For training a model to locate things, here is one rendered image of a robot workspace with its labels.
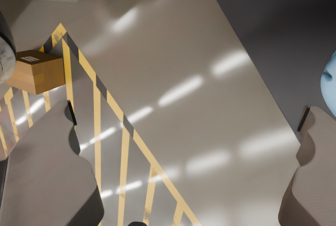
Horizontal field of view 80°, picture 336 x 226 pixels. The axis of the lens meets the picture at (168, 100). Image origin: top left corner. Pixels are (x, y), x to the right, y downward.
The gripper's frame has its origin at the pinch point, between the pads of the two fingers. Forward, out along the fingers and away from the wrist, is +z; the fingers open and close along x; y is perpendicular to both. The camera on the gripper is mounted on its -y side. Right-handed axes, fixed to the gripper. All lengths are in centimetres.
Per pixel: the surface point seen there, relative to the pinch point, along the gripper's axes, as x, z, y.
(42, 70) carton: -66, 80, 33
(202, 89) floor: 11, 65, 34
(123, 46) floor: -24, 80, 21
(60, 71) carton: -63, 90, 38
